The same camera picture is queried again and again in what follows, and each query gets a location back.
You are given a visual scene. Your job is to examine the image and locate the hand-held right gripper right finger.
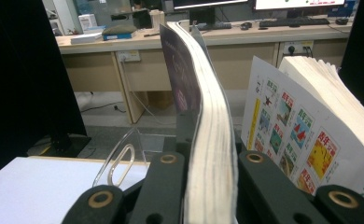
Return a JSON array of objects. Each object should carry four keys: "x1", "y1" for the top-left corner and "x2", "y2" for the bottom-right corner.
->
[{"x1": 236, "y1": 150, "x2": 329, "y2": 224}]

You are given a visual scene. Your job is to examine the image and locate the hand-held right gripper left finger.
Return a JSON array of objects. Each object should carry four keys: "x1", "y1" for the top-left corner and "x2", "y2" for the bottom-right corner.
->
[{"x1": 128, "y1": 111, "x2": 201, "y2": 224}]

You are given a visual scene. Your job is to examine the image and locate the purple magazine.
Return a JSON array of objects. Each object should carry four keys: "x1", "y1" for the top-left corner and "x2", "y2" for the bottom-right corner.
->
[{"x1": 159, "y1": 21, "x2": 240, "y2": 224}]

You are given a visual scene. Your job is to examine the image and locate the clear acrylic book rack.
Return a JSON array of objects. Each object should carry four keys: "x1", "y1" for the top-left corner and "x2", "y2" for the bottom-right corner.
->
[{"x1": 91, "y1": 125, "x2": 178, "y2": 189}]

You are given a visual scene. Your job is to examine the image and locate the books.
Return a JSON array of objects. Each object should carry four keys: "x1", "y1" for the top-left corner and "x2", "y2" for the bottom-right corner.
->
[{"x1": 240, "y1": 55, "x2": 364, "y2": 206}]

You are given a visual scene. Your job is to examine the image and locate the black stand base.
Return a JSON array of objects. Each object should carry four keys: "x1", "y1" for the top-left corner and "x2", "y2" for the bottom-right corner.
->
[{"x1": 27, "y1": 133, "x2": 92, "y2": 158}]

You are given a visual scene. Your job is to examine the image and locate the wooden desk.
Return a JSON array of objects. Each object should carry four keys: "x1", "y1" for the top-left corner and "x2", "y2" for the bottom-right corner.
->
[{"x1": 55, "y1": 18, "x2": 354, "y2": 124}]

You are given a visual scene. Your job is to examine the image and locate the white power socket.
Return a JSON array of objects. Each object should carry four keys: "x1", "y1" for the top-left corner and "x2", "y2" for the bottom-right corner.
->
[
  {"x1": 116, "y1": 49, "x2": 142, "y2": 63},
  {"x1": 282, "y1": 40, "x2": 315, "y2": 56}
]

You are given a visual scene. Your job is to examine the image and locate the blue book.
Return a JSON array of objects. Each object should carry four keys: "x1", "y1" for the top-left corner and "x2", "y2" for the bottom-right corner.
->
[{"x1": 102, "y1": 32, "x2": 137, "y2": 41}]

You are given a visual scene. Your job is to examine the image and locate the white paper stack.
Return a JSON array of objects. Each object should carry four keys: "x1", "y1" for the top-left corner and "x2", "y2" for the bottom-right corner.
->
[{"x1": 71, "y1": 32, "x2": 104, "y2": 45}]

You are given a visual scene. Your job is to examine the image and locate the black keyboard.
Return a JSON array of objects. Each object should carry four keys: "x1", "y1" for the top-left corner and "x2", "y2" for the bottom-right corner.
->
[
  {"x1": 259, "y1": 18, "x2": 330, "y2": 28},
  {"x1": 198, "y1": 21, "x2": 232, "y2": 31}
]

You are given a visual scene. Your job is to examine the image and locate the beige cup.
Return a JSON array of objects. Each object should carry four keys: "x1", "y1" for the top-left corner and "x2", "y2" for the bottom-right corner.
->
[{"x1": 148, "y1": 8, "x2": 165, "y2": 31}]

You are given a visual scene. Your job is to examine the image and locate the white box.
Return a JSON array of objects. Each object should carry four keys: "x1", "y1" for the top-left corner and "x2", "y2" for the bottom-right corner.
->
[{"x1": 77, "y1": 13, "x2": 98, "y2": 31}]

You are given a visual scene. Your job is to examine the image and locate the computer monitor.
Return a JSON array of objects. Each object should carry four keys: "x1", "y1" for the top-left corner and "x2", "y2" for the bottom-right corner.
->
[
  {"x1": 254, "y1": 0, "x2": 346, "y2": 11},
  {"x1": 172, "y1": 0, "x2": 249, "y2": 26}
]

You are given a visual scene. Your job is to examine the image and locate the white cable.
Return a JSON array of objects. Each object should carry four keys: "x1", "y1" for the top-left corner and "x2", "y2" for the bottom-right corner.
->
[{"x1": 120, "y1": 60, "x2": 175, "y2": 125}]

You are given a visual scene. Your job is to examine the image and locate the black floor cable with plug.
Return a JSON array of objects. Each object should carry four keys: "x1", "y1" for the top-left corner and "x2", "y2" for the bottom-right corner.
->
[{"x1": 80, "y1": 102, "x2": 127, "y2": 114}]

